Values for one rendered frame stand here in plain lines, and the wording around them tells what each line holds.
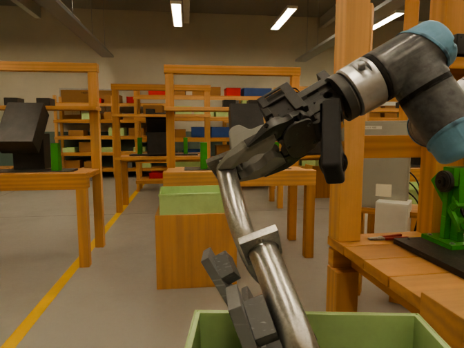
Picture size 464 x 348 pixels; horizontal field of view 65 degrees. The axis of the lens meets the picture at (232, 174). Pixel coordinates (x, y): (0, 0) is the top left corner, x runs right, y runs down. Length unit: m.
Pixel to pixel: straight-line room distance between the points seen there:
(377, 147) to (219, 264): 1.14
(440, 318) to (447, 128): 0.57
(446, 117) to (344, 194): 0.89
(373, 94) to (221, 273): 0.32
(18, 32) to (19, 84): 1.38
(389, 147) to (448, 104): 1.03
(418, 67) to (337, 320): 0.45
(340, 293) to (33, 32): 11.22
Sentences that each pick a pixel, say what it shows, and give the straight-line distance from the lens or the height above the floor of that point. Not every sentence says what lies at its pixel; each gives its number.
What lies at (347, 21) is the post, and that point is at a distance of 1.44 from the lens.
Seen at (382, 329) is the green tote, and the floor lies 0.93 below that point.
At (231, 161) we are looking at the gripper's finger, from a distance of 0.51.
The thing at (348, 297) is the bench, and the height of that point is 0.66.
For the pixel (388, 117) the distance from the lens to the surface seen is 9.03.
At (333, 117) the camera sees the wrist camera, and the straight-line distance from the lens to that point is 0.51.
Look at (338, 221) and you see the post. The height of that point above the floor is 0.96.
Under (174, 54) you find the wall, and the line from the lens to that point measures 11.14.
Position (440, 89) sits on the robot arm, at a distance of 0.57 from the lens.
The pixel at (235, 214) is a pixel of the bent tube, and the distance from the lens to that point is 0.48.
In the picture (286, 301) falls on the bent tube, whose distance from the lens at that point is 0.35.
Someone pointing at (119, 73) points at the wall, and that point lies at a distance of 11.20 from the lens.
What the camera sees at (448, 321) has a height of 0.87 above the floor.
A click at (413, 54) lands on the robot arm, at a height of 1.40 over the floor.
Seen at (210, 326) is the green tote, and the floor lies 0.93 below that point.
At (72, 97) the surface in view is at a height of 2.19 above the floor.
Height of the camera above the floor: 1.30
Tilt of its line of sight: 7 degrees down
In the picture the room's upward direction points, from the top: straight up
